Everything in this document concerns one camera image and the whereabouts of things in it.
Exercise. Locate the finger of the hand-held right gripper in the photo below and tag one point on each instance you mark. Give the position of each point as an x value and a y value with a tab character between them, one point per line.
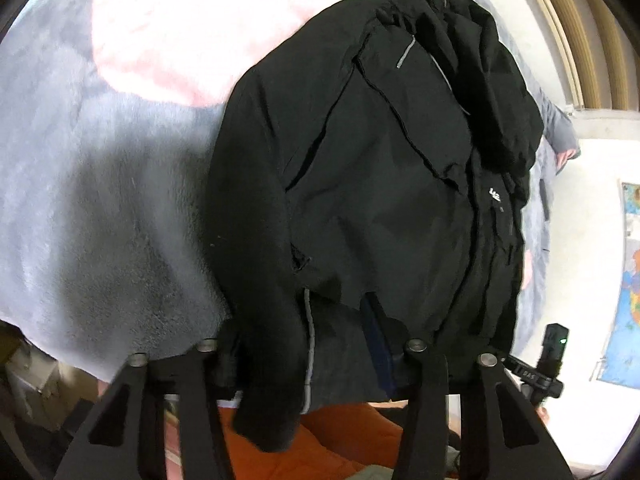
520	370

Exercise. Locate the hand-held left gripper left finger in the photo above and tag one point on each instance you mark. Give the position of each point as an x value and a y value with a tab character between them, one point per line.
205	385

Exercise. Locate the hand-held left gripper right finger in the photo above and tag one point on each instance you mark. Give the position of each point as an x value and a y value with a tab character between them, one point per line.
377	350

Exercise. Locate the black hooded jacket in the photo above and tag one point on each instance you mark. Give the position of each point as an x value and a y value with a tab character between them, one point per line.
375	185

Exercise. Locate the orange cloth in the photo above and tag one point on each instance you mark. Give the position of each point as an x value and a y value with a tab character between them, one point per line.
310	450

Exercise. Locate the beige box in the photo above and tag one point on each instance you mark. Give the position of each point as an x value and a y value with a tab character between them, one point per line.
27	375

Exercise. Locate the grey pink floral blanket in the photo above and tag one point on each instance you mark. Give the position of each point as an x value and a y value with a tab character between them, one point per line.
100	185

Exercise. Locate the wall map poster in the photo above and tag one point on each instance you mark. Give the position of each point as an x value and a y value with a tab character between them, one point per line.
627	285

